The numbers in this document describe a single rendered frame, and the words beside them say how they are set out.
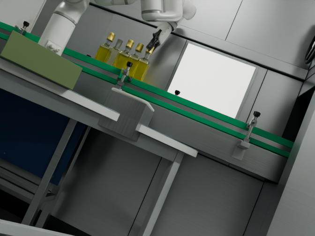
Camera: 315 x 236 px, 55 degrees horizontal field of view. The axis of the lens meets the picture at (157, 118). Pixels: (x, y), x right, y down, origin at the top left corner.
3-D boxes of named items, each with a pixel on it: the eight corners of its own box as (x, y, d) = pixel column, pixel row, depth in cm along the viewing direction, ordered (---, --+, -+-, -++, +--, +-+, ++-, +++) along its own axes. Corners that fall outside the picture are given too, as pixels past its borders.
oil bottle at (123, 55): (116, 90, 166) (132, 55, 168) (113, 87, 160) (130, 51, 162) (107, 86, 167) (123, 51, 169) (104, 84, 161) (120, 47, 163)
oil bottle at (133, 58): (125, 94, 165) (141, 59, 167) (123, 92, 159) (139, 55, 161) (116, 90, 166) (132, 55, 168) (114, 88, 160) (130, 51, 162)
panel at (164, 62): (235, 123, 167) (258, 67, 171) (236, 122, 164) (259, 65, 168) (92, 65, 183) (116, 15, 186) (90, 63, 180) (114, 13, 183)
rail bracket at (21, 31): (20, 47, 158) (31, 24, 160) (11, 41, 151) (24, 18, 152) (13, 44, 159) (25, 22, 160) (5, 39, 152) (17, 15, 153)
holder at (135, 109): (148, 129, 151) (155, 115, 152) (138, 121, 124) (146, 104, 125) (118, 116, 154) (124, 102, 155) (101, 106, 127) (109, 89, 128)
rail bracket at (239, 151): (240, 160, 145) (258, 117, 148) (246, 160, 129) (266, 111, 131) (230, 157, 146) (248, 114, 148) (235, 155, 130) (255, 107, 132)
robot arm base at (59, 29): (68, 63, 115) (86, 27, 116) (36, 45, 108) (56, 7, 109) (56, 62, 127) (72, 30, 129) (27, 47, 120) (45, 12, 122)
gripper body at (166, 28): (165, 25, 171) (153, 40, 170) (163, 16, 161) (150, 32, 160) (176, 32, 169) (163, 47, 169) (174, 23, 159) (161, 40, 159)
